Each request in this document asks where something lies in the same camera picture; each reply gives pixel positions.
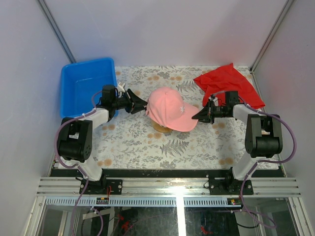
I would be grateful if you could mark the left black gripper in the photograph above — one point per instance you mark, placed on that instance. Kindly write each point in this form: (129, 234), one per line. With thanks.
(136, 100)

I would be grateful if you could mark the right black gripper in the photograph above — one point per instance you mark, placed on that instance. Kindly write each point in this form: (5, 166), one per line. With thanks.
(206, 115)

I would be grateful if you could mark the wooden hat stand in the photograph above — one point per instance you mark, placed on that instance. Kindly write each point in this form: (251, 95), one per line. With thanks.
(160, 128)

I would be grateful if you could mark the pink cap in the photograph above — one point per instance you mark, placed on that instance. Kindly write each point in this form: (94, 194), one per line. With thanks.
(167, 108)

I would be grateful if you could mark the red cloth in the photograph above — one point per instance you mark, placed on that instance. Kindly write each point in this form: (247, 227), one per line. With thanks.
(227, 78)

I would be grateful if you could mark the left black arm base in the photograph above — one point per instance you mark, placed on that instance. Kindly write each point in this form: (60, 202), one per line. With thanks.
(103, 184)

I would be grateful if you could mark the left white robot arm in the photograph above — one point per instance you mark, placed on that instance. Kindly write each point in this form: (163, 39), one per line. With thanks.
(73, 144)

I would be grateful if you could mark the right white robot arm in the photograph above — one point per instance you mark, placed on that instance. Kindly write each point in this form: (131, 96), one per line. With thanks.
(263, 139)

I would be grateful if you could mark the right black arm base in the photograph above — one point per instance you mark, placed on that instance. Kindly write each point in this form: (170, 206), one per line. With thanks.
(229, 185)

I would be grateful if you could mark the blue plastic bin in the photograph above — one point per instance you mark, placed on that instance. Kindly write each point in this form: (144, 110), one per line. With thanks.
(80, 81)

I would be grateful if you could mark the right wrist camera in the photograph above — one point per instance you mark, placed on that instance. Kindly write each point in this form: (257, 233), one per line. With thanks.
(213, 98)

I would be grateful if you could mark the aluminium rail frame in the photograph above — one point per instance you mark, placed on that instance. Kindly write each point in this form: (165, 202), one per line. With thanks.
(161, 188)

